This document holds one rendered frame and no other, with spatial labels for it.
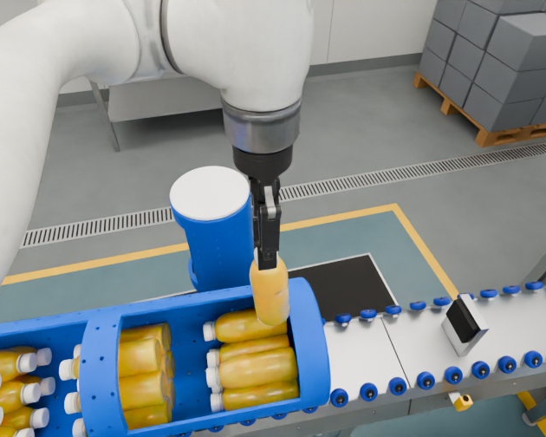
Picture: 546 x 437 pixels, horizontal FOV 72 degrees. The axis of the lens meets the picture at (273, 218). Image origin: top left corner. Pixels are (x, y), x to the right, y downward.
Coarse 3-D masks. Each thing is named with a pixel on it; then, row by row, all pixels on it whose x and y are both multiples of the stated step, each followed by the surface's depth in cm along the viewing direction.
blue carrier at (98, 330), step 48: (240, 288) 85; (0, 336) 88; (48, 336) 91; (96, 336) 73; (192, 336) 98; (288, 336) 101; (96, 384) 69; (192, 384) 94; (48, 432) 85; (96, 432) 70; (144, 432) 72
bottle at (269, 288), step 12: (252, 264) 64; (276, 264) 62; (252, 276) 64; (264, 276) 62; (276, 276) 63; (252, 288) 66; (264, 288) 64; (276, 288) 64; (288, 288) 68; (264, 300) 66; (276, 300) 67; (288, 300) 70; (264, 312) 70; (276, 312) 69; (288, 312) 73; (276, 324) 73
